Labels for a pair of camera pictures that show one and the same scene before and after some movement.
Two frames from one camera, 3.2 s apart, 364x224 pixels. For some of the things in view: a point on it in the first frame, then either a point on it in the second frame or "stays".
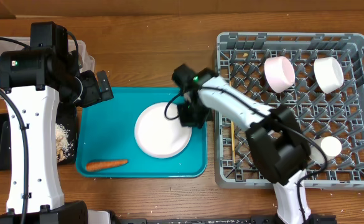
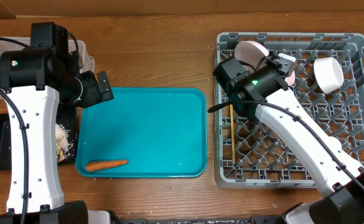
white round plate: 159,137 -> 251,53
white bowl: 328,73 stays
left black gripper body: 90,93 stays
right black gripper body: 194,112 -> 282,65
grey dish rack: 326,79 stays
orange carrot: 101,165 stays
